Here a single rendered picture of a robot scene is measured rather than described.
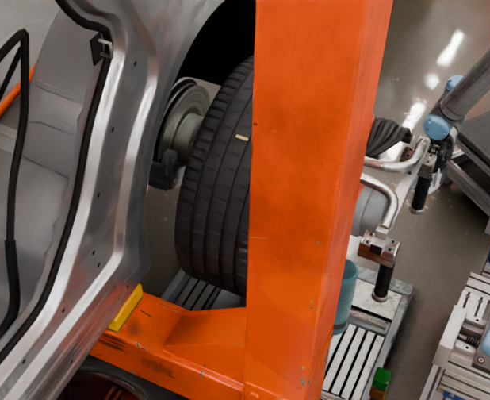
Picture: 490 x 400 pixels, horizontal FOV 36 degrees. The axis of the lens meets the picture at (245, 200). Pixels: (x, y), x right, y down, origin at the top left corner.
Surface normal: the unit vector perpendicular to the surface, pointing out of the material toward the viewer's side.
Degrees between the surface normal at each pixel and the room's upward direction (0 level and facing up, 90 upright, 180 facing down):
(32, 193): 6
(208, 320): 36
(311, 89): 90
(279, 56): 90
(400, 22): 0
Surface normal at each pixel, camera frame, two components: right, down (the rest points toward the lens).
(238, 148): -0.23, -0.19
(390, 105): 0.02, -0.69
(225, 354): -0.43, 0.65
